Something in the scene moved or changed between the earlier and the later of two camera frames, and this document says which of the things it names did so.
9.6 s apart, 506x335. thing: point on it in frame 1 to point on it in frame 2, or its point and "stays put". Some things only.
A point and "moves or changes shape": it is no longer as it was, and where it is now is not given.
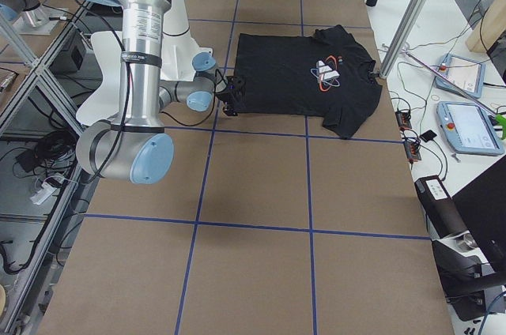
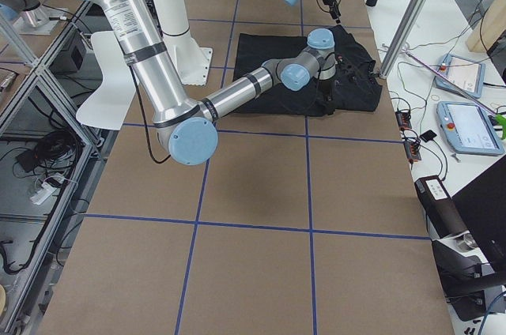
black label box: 439,208 stays put
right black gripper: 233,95 to 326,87
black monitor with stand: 466,284 stays put
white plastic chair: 105,103 stays put
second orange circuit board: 412,152 stays put
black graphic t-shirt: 322,73 moves or changes shape
